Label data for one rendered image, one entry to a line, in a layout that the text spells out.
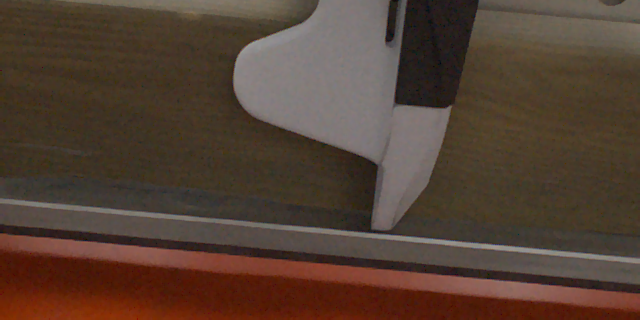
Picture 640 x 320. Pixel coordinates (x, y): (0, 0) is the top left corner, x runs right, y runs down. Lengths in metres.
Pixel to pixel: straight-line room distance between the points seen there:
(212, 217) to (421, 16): 0.10
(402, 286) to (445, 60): 0.12
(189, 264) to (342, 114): 0.10
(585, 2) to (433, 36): 0.29
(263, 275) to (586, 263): 0.11
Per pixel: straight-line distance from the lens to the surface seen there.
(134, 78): 0.22
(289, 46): 0.19
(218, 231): 0.23
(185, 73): 0.21
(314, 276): 0.27
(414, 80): 0.18
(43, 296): 0.27
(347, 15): 0.18
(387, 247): 0.22
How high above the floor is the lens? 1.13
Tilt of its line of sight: 29 degrees down
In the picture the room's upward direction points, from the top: 5 degrees clockwise
